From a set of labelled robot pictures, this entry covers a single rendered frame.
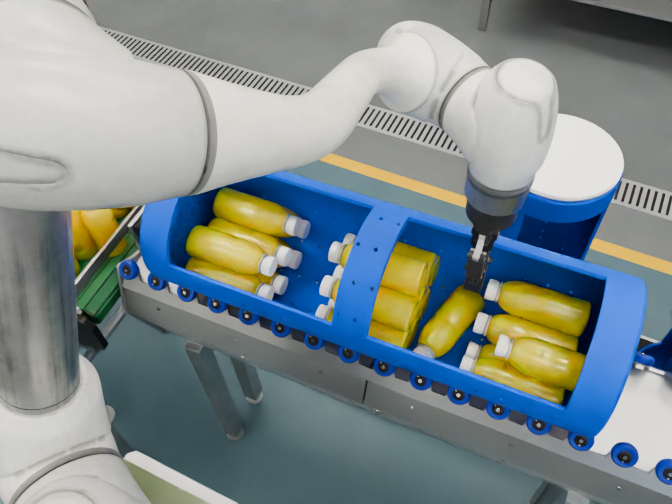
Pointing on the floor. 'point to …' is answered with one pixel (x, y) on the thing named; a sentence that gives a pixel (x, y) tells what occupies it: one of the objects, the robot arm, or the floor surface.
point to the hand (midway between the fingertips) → (475, 276)
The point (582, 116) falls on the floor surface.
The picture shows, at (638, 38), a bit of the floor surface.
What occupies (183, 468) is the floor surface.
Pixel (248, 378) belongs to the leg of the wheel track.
